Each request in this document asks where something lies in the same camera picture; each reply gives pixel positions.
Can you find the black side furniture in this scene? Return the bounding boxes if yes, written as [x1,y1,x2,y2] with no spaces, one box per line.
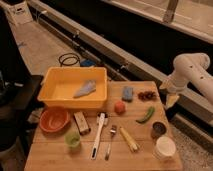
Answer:
[0,7,43,155]

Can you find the green plastic cup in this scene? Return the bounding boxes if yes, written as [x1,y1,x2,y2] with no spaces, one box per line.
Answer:
[65,131,80,149]

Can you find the green pepper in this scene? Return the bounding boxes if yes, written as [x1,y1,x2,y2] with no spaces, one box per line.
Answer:
[136,106,155,124]

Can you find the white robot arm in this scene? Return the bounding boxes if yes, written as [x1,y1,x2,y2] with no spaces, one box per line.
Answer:
[160,53,213,109]

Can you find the white handled brush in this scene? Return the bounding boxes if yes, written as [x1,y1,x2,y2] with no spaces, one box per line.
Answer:
[91,113,105,160]

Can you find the dark red grape bunch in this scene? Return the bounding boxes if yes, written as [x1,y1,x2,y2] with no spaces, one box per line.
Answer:
[138,91,157,101]

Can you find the metal fork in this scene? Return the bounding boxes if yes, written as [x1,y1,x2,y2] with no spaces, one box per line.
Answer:
[105,125,117,161]

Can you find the red orange bowl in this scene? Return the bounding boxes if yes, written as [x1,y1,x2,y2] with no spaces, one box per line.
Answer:
[39,106,70,133]

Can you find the yellow plastic tub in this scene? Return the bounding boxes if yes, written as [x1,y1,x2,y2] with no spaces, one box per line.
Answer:
[37,67,107,109]

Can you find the blue object on floor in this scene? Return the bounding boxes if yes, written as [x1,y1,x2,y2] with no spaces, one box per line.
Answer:
[80,59,95,67]

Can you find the light blue cloth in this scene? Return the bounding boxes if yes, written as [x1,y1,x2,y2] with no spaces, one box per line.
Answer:
[74,80,96,98]

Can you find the red tomato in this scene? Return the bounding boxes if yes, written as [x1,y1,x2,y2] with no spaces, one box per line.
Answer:
[114,101,126,114]

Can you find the white round container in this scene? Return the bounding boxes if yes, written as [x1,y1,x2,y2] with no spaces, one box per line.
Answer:
[154,136,176,160]

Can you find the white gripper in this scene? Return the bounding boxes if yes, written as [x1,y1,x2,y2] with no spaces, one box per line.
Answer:
[159,76,181,109]

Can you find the white box on floor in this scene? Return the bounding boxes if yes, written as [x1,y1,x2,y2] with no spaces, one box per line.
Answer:
[7,1,33,26]

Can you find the wooden block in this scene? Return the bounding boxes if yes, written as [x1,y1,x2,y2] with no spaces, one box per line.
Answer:
[74,112,91,135]

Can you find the black cable coil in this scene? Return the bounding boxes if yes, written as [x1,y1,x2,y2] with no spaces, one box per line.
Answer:
[58,52,81,68]

